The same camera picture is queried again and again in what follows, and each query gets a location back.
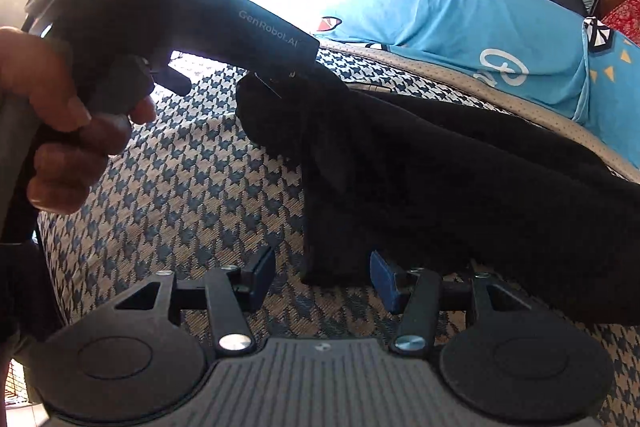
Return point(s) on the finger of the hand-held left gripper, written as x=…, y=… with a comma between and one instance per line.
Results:
x=280, y=79

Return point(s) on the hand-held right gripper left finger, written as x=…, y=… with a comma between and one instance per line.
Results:
x=260, y=277

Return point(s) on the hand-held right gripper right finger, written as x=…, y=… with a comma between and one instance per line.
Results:
x=384, y=279

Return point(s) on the black t-shirt with red print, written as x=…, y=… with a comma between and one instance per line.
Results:
x=450, y=182

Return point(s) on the person's left hand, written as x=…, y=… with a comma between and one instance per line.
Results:
x=50, y=77

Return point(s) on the houndstooth mat with beige border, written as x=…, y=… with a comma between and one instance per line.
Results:
x=175, y=187

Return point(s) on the red floral cloth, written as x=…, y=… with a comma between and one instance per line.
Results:
x=625, y=19

